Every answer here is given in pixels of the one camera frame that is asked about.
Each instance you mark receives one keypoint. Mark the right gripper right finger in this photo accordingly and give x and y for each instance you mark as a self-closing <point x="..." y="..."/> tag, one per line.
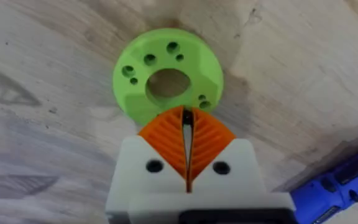
<point x="219" y="155"/>

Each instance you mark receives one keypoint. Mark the blue electric screwdriver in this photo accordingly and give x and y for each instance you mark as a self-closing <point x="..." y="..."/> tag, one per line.
<point x="334" y="189"/>

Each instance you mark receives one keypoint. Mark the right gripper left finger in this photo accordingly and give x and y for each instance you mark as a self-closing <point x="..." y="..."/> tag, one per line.
<point x="154" y="155"/>

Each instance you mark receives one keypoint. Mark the green disc with holes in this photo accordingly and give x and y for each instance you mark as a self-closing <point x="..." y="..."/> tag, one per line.
<point x="141" y="90"/>

